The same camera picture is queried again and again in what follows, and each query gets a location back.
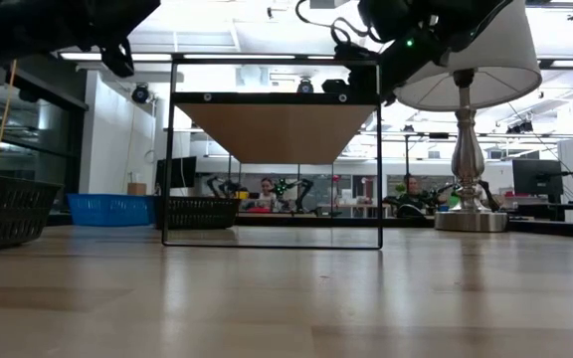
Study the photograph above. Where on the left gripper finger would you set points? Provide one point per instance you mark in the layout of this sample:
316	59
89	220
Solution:
142	10

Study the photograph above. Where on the black plastic basket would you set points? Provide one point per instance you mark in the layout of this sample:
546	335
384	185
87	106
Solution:
199	213
8	214

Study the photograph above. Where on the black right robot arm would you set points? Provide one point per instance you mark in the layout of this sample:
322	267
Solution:
455	15

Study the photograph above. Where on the background black robot arm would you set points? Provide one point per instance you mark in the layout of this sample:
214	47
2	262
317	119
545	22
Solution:
224	188
296	191

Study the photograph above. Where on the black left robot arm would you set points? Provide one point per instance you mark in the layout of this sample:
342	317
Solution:
18	25

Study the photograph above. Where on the white ceiling light strip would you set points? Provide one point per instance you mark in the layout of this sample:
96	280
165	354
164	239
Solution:
142	56

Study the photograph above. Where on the white shade silver table lamp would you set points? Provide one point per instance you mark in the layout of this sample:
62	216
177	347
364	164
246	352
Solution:
490	64

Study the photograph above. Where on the person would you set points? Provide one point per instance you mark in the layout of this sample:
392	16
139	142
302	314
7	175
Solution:
411	191
267	191

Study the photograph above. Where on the black monitor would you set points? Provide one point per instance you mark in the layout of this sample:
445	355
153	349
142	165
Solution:
182	171
537	176

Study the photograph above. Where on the brown cardboard box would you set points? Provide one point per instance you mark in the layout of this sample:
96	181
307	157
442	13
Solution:
136	189

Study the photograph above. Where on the blue plastic basket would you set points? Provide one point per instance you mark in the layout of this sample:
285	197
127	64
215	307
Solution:
110	210

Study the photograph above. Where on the black round mounted camera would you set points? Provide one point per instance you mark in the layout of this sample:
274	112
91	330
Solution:
305	86
140	93

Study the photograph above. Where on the wooden shelf black metal frame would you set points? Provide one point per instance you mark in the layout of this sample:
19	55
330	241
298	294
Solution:
276	131

